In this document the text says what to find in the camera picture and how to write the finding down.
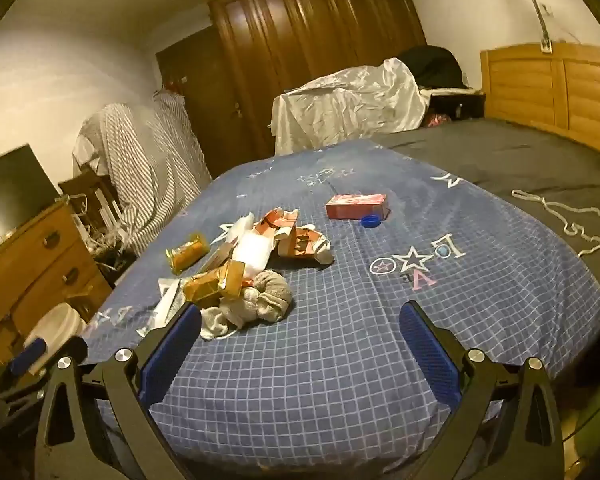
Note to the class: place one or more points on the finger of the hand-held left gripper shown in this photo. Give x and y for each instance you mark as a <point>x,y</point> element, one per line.
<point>27,357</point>

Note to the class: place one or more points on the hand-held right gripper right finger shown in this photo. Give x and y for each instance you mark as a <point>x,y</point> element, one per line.
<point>430,355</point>

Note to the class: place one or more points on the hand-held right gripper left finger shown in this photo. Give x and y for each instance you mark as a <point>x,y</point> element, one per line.
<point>170,350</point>

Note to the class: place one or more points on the orange white carton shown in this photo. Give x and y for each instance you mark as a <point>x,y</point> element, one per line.
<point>300,245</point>

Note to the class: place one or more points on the clear plastic wrapper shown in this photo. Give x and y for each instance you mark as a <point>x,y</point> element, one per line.
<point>167,300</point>

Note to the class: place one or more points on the orange foil packets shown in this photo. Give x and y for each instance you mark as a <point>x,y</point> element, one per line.
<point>210,285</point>

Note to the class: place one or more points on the wooden dresser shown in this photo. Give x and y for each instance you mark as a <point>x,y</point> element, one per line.
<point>35,270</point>

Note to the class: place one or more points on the yellow snack packet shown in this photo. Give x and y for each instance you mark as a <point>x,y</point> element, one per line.
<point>187,252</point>

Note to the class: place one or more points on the grey rolled cloth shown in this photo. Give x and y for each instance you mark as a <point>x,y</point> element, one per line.
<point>265,300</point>

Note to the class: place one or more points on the blue bottle cap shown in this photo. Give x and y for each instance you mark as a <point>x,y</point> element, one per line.
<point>370,221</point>

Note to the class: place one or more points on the black television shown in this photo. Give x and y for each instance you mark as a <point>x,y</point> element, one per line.
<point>15,195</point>

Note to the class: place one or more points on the pink carton box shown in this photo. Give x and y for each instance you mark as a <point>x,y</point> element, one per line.
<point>355,206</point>

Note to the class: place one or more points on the torn orange carton piece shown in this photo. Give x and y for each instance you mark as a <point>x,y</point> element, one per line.
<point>277,220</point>

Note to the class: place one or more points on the striped grey cloth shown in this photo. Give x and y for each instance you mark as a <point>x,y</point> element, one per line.
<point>130,170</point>

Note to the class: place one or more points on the dark grey blanket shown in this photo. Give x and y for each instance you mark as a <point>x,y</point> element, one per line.
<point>530,160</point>

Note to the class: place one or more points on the red patterned bag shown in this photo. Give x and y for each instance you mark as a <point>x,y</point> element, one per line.
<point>437,120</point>

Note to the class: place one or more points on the white satin cloth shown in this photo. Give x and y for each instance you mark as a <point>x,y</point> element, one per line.
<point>340,105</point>

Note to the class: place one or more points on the light wooden headboard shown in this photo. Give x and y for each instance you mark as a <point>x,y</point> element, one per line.
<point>525,90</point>

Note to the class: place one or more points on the black clothing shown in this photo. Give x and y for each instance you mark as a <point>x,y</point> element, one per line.
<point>435,65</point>

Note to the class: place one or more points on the brown wooden wardrobe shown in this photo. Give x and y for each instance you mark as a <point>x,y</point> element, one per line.
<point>305,25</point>

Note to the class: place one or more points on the metal wall rail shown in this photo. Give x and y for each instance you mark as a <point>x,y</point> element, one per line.
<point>540,15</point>

